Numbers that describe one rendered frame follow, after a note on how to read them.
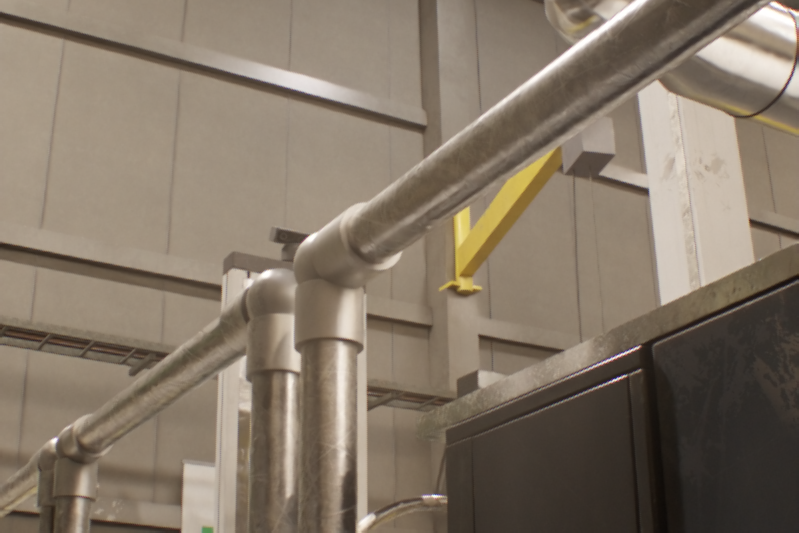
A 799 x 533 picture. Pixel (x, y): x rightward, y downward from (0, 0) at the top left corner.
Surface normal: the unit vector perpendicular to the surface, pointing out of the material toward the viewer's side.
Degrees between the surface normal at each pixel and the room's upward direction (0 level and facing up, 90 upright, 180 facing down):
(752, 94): 169
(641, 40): 127
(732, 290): 90
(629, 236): 90
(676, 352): 90
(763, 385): 90
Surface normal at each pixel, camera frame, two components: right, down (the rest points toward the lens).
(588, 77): -0.68, 0.41
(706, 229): 0.50, -0.35
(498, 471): -0.86, -0.19
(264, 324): -0.38, -0.36
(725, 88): 0.11, 0.83
